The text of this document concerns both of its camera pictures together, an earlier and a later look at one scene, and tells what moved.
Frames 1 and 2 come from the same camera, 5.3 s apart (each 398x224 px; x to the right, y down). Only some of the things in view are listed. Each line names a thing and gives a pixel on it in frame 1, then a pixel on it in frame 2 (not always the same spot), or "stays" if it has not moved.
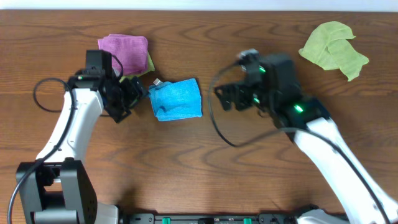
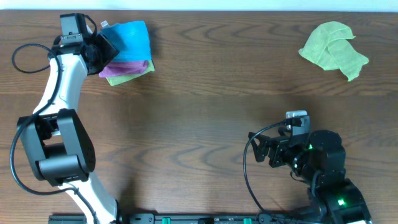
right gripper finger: (227, 94) to (261, 145)
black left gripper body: (123, 101) to (106, 50)
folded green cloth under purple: (150, 67) stays
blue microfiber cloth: (177, 100) to (130, 38)
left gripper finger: (135, 92) to (104, 53)
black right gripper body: (257, 97) to (282, 153)
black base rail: (262, 218) stays
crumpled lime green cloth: (329, 46) stays
